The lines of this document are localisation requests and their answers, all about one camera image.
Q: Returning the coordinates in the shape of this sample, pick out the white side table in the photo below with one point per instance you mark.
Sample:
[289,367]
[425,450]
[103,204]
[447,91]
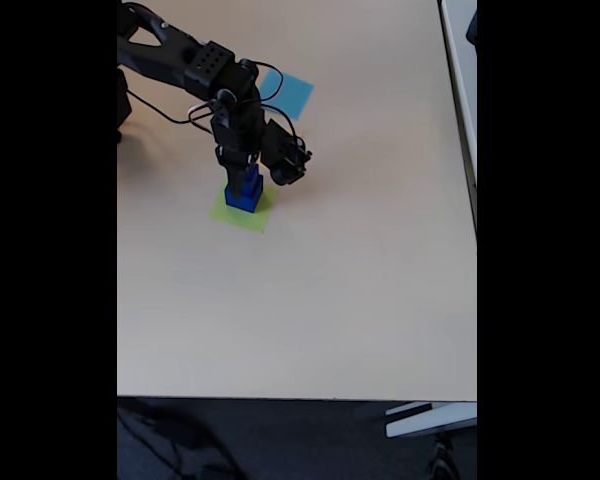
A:
[462,75]

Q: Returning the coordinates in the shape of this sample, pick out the medium blue cube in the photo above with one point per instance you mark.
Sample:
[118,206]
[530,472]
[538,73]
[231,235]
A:
[252,180]

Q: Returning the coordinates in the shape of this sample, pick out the dark object on side table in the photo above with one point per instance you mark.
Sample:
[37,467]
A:
[473,27]

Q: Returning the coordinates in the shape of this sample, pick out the large blue cube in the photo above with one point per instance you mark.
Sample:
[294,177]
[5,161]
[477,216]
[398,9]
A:
[247,201]

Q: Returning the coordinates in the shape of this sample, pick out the white table foot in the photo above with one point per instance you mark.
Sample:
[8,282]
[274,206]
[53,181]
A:
[430,420]

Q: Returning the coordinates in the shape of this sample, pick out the black camera box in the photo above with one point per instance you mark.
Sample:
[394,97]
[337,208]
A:
[285,152]

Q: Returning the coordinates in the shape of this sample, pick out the green paper square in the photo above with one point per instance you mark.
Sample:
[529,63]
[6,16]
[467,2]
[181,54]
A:
[252,222]

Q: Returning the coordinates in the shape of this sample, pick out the blue paper square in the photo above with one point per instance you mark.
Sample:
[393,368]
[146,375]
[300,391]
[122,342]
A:
[295,95]

